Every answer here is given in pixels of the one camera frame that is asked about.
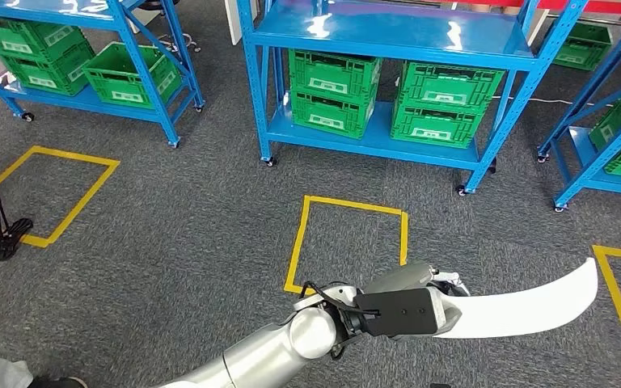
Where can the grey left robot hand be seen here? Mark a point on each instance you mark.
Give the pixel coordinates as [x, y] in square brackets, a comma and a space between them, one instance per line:
[396, 278]

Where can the white curved plastic part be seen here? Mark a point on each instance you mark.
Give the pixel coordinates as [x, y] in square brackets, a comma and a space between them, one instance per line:
[530, 310]

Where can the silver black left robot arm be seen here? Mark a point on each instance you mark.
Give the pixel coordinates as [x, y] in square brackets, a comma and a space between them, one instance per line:
[267, 353]

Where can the blue metal workbench rack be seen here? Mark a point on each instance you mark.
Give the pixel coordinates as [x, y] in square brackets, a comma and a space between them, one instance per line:
[396, 32]

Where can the blue metal shelf rack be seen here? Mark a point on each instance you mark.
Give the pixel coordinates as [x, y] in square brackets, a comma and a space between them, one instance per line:
[144, 80]

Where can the black rack caster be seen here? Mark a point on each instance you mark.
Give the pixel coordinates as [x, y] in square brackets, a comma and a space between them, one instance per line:
[492, 166]

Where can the folded green plastic crate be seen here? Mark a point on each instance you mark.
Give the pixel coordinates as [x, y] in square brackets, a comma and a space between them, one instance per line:
[48, 75]
[26, 37]
[439, 107]
[332, 91]

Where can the white table with metal legs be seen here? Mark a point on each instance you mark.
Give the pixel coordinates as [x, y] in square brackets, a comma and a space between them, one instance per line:
[235, 21]

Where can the black stool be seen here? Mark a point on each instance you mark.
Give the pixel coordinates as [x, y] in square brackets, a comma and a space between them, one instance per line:
[176, 43]

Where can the open green plastic crate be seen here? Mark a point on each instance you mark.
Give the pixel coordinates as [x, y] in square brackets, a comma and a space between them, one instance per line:
[128, 80]

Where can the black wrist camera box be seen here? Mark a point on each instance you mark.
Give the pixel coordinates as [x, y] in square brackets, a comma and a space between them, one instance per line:
[401, 310]

